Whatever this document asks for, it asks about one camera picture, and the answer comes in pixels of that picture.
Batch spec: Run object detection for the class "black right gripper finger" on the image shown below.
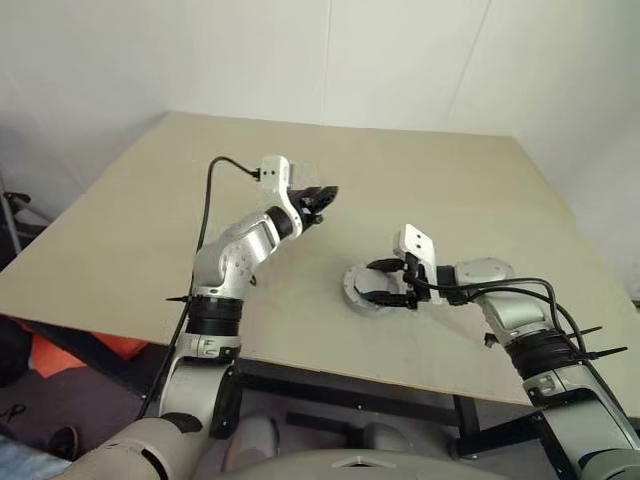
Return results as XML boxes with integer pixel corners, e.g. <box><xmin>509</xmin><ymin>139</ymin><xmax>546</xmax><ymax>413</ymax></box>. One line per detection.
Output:
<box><xmin>367</xmin><ymin>290</ymin><xmax>418</xmax><ymax>309</ymax></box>
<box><xmin>366</xmin><ymin>257</ymin><xmax>410</xmax><ymax>274</ymax></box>

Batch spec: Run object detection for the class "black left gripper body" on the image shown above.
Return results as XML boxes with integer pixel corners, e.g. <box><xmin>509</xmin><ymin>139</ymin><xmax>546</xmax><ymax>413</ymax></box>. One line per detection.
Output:
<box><xmin>294</xmin><ymin>196</ymin><xmax>327</xmax><ymax>230</ymax></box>

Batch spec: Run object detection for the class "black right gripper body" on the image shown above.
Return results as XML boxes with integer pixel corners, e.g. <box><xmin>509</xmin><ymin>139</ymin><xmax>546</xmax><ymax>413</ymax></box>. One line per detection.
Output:
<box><xmin>402</xmin><ymin>252</ymin><xmax>432</xmax><ymax>310</ymax></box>

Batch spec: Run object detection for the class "grey rounded robot leg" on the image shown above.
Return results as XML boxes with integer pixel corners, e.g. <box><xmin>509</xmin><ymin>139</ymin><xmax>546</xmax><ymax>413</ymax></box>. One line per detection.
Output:
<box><xmin>223</xmin><ymin>417</ymin><xmax>281</xmax><ymax>467</ymax></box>
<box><xmin>361</xmin><ymin>422</ymin><xmax>417</xmax><ymax>452</ymax></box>

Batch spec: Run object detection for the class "black table base bar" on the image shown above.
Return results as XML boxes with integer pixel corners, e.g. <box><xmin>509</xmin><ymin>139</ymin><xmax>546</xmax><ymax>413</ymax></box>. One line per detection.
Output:
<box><xmin>284</xmin><ymin>410</ymin><xmax>354</xmax><ymax>433</ymax></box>

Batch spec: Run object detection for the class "grey robot torso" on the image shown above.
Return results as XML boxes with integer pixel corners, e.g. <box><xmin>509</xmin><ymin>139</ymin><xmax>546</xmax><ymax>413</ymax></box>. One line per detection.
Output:
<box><xmin>209</xmin><ymin>447</ymin><xmax>451</xmax><ymax>480</ymax></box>

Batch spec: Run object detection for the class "orange object under table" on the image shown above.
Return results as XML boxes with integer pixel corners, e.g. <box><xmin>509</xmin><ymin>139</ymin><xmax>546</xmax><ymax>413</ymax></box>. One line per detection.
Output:
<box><xmin>29</xmin><ymin>332</ymin><xmax>151</xmax><ymax>380</ymax></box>

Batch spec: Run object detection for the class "silver stand pole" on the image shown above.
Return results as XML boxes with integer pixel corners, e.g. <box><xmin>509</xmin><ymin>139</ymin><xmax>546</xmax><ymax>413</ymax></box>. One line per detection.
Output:
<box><xmin>0</xmin><ymin>169</ymin><xmax>24</xmax><ymax>252</ymax></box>

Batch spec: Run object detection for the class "black bag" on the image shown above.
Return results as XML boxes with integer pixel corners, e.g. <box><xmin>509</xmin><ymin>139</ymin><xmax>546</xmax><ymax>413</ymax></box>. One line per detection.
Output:
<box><xmin>0</xmin><ymin>314</ymin><xmax>34</xmax><ymax>387</ymax></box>

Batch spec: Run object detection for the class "black shoe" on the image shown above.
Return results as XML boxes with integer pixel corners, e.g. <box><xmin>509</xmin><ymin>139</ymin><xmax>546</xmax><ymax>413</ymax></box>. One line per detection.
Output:
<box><xmin>49</xmin><ymin>425</ymin><xmax>81</xmax><ymax>459</ymax></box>

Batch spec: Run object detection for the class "blue jeans leg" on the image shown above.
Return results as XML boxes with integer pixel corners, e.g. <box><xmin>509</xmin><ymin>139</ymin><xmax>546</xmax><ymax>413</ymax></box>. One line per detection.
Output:
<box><xmin>0</xmin><ymin>434</ymin><xmax>74</xmax><ymax>480</ymax></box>

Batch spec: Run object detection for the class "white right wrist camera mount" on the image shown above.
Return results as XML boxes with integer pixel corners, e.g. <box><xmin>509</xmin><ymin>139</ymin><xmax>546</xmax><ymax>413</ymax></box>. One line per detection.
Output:
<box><xmin>391</xmin><ymin>223</ymin><xmax>444</xmax><ymax>306</ymax></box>

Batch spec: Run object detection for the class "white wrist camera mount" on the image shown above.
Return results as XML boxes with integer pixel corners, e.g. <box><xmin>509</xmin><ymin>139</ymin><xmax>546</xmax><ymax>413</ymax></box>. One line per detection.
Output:
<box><xmin>258</xmin><ymin>155</ymin><xmax>321</xmax><ymax>240</ymax></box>
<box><xmin>391</xmin><ymin>223</ymin><xmax>444</xmax><ymax>306</ymax></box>

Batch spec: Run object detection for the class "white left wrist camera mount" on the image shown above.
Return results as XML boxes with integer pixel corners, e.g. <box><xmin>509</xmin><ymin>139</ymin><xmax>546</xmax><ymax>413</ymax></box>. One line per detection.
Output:
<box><xmin>258</xmin><ymin>155</ymin><xmax>321</xmax><ymax>240</ymax></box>

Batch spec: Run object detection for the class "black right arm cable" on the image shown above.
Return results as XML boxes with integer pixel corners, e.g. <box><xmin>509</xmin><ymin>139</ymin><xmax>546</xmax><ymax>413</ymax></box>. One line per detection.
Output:
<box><xmin>412</xmin><ymin>276</ymin><xmax>592</xmax><ymax>362</ymax></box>

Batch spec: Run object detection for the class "black table frame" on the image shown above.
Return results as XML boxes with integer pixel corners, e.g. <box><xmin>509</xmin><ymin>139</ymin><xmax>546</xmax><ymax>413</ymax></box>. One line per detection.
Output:
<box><xmin>29</xmin><ymin>319</ymin><xmax>541</xmax><ymax>459</ymax></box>

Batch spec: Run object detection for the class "black folding frame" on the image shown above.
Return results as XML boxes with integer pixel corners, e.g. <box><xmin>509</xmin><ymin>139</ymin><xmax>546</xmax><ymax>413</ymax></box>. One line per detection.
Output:
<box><xmin>0</xmin><ymin>191</ymin><xmax>32</xmax><ymax>221</ymax></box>

